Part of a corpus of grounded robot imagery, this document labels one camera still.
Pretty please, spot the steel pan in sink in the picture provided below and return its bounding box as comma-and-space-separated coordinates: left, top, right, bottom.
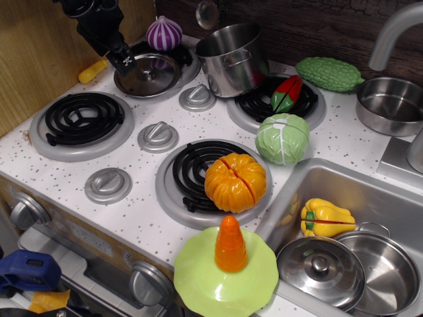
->
335, 222, 421, 316

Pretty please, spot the blue clamp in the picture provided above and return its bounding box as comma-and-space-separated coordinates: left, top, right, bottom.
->
1, 250, 61, 293

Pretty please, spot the small steel pot lid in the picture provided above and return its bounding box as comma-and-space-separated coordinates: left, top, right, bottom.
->
114, 53, 180, 98

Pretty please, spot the silver top knob back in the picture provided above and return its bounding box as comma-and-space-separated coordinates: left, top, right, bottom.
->
178, 84, 217, 112

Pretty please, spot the front left stove burner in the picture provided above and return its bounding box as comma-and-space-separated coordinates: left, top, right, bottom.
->
30, 92, 135, 162

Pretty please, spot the green toy bitter gourd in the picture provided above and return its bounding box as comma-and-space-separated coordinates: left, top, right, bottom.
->
295, 57, 365, 92

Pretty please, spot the green toy cabbage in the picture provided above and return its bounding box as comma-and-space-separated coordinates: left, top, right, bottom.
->
255, 113, 310, 165

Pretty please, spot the yellow cloth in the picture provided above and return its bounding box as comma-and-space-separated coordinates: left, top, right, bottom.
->
28, 290, 70, 314

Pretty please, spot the hanging steel spoon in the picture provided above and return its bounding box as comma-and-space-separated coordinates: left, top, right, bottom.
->
196, 0, 219, 30

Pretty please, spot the oven door handle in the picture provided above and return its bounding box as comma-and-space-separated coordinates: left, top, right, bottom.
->
18, 228, 167, 316

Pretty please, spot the orange toy carrot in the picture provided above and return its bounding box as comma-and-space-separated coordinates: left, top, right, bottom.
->
214, 215, 248, 273

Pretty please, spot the silver front knob left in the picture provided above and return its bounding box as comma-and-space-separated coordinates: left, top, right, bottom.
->
10, 192, 51, 230

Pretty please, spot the silver faucet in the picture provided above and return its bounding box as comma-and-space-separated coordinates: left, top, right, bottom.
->
368, 2, 422, 173

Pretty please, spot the back right stove burner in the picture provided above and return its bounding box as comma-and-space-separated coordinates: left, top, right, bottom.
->
227, 73, 327, 134

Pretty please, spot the silver top knob middle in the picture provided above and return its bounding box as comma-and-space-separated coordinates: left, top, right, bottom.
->
137, 122, 179, 153

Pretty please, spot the orange toy pumpkin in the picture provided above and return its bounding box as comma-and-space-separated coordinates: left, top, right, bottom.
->
204, 153, 267, 213

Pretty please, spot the tall steel pot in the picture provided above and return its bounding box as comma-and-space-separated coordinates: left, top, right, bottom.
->
194, 23, 270, 98

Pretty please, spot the small steel saucepan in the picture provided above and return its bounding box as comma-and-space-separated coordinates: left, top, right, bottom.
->
356, 77, 422, 137

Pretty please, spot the steel sink basin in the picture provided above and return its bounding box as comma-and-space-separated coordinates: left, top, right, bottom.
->
256, 157, 423, 317

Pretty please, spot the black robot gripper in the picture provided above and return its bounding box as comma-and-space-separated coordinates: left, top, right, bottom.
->
58, 0, 136, 76

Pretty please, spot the light green plastic plate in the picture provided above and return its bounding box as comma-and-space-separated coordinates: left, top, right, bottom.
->
174, 227, 279, 316

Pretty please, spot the large steel lid in sink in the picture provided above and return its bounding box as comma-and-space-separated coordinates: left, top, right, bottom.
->
277, 236, 365, 311

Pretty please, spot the yellow toy bell pepper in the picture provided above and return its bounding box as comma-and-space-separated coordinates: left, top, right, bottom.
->
300, 198, 356, 238

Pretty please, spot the purple striped toy onion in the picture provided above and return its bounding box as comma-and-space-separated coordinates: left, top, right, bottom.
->
146, 16, 182, 52

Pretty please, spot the silver top knob front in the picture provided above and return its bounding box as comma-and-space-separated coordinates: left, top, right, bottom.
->
85, 168, 132, 205

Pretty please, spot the silver front knob right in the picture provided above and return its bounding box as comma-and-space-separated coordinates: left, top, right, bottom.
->
129, 260, 175, 307

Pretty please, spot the red toy chili pepper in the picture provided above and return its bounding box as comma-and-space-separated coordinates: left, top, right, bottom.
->
270, 75, 303, 114

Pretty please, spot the front right stove burner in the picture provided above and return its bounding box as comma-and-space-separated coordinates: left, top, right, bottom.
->
155, 139, 272, 230

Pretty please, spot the silver knob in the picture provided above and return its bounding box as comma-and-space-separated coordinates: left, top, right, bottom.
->
178, 84, 217, 112
85, 168, 132, 205
129, 260, 175, 307
137, 122, 179, 153
10, 192, 51, 230

